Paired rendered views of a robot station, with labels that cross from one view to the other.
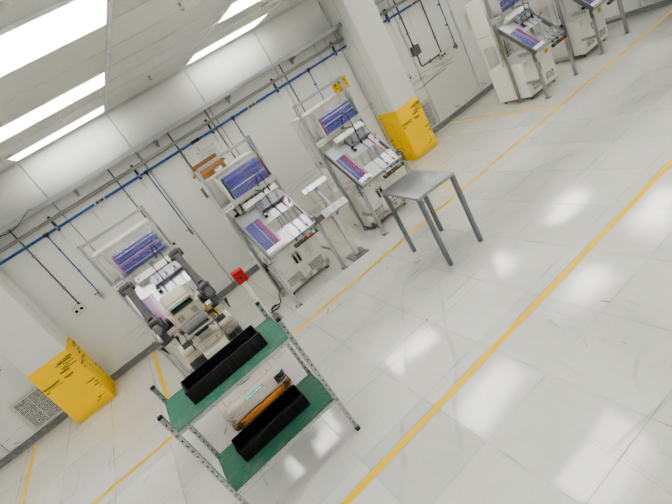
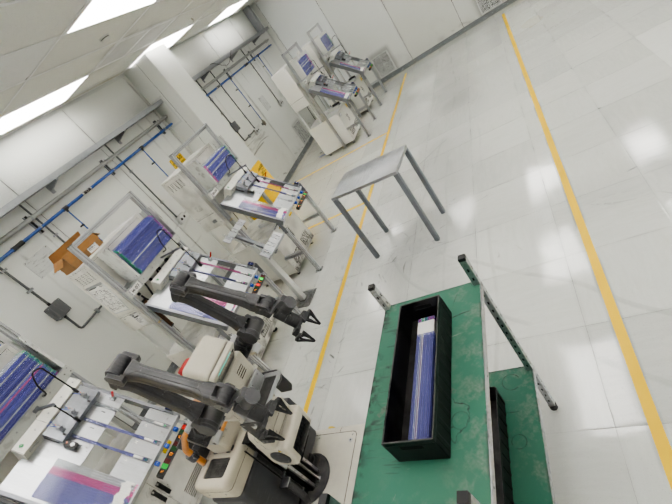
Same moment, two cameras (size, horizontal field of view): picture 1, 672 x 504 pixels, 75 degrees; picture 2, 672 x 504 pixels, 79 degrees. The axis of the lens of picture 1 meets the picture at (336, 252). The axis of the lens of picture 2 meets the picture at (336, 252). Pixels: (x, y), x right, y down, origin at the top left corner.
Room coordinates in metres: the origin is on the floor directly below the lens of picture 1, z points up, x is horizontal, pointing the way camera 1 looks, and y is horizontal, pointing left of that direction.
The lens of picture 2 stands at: (1.68, 1.61, 2.09)
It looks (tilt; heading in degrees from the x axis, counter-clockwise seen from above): 26 degrees down; 324
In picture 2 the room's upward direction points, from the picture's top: 39 degrees counter-clockwise
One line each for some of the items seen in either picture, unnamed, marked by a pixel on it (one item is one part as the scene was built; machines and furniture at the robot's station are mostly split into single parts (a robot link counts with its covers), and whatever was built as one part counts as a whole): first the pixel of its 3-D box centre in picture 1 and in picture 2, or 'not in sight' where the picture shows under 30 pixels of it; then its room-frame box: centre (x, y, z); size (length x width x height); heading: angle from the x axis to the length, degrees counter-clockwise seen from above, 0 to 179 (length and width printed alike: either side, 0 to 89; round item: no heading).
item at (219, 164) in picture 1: (217, 162); (88, 239); (5.60, 0.66, 1.82); 0.68 x 0.30 x 0.20; 109
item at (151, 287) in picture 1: (184, 313); (120, 472); (4.81, 1.86, 0.66); 1.01 x 0.73 x 1.31; 19
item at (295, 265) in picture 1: (290, 258); (226, 339); (5.44, 0.56, 0.31); 0.70 x 0.65 x 0.62; 109
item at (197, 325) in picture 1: (201, 329); (264, 402); (3.29, 1.25, 0.99); 0.28 x 0.16 x 0.22; 109
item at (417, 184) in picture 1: (430, 215); (390, 205); (4.11, -1.03, 0.40); 0.70 x 0.45 x 0.80; 13
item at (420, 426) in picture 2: not in sight; (424, 374); (2.55, 0.99, 0.98); 0.51 x 0.07 x 0.03; 109
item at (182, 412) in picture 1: (260, 408); (470, 440); (2.57, 1.02, 0.55); 0.91 x 0.46 x 1.10; 109
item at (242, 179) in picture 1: (244, 177); (142, 244); (5.35, 0.46, 1.52); 0.51 x 0.13 x 0.27; 109
